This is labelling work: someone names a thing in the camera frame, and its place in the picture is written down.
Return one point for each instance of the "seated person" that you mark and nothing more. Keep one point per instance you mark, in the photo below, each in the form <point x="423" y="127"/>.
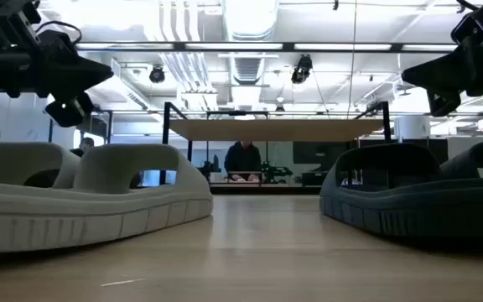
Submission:
<point x="241" y="159"/>

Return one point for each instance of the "wooden shelf with black frame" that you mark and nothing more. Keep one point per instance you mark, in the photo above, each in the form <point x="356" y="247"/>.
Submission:
<point x="275" y="130"/>

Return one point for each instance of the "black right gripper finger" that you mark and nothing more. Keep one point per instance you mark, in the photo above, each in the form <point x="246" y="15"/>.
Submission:
<point x="443" y="102"/>
<point x="443" y="71"/>

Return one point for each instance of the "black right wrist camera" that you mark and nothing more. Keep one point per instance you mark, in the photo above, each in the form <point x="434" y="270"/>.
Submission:
<point x="474" y="23"/>

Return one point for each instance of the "light grey slide sandal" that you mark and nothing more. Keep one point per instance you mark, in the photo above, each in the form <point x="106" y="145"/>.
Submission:
<point x="99" y="218"/>
<point x="6" y="163"/>

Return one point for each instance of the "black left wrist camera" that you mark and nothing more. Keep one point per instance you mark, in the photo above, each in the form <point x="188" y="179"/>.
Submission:
<point x="15" y="21"/>

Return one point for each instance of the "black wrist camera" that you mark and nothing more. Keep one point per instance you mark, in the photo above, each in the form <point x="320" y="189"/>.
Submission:
<point x="474" y="23"/>
<point x="15" y="21"/>

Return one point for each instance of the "black background monitor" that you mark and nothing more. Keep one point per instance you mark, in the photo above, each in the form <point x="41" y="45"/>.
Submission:
<point x="319" y="153"/>

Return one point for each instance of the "overhead light bar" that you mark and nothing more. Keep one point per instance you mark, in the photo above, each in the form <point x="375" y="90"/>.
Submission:
<point x="287" y="47"/>

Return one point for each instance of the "white cylinder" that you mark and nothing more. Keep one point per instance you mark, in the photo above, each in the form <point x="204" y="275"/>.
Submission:
<point x="411" y="127"/>

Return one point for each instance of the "black hanging spotlight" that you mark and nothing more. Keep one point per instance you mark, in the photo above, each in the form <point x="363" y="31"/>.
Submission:
<point x="301" y="70"/>
<point x="157" y="74"/>

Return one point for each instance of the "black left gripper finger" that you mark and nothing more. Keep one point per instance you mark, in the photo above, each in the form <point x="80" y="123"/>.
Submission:
<point x="78" y="71"/>
<point x="69" y="111"/>

